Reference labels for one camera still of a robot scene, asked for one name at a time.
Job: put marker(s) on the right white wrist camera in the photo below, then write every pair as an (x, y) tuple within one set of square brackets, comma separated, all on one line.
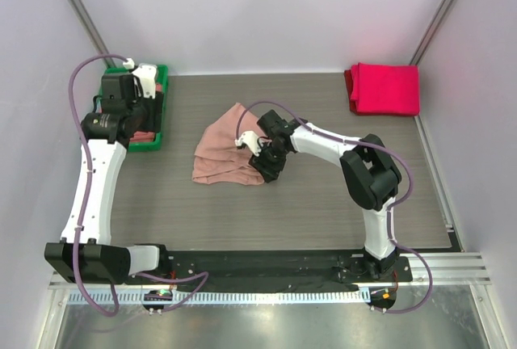
[(252, 141)]

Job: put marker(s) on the corner aluminium post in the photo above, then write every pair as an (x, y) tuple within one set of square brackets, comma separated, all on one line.
[(89, 26), (437, 21)]

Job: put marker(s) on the salmon folded t-shirt in bin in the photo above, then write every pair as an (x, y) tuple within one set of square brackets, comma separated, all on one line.
[(141, 137)]

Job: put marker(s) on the magenta folded t-shirt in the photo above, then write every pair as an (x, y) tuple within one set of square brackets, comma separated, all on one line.
[(383, 90)]

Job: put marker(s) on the white slotted cable duct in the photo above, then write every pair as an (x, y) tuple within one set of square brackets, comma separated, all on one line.
[(166, 298)]

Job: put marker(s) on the aluminium extrusion rail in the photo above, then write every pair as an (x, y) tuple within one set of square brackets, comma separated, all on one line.
[(436, 267)]

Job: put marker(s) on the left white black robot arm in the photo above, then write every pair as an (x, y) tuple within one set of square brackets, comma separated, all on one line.
[(89, 223)]

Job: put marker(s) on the green plastic bin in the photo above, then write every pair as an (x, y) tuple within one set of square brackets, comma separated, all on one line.
[(134, 100)]

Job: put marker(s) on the right corner aluminium post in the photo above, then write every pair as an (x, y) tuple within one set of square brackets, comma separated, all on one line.
[(437, 21)]

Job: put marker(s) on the left corner aluminium post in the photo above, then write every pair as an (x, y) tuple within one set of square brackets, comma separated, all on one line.
[(89, 26)]

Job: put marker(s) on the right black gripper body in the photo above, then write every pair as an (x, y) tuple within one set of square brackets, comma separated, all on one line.
[(266, 164)]

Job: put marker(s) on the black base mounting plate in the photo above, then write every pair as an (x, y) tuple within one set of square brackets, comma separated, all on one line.
[(341, 266)]

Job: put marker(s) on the pink printed t-shirt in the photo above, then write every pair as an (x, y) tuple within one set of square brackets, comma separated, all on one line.
[(218, 160)]

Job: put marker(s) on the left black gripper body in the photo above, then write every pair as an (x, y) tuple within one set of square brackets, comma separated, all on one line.
[(148, 113)]

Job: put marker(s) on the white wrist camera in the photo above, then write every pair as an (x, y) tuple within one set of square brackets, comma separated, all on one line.
[(252, 141), (146, 74)]

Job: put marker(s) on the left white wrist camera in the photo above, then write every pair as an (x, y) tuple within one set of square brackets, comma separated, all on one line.
[(146, 74)]

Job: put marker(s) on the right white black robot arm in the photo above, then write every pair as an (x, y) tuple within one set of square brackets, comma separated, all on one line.
[(371, 176)]

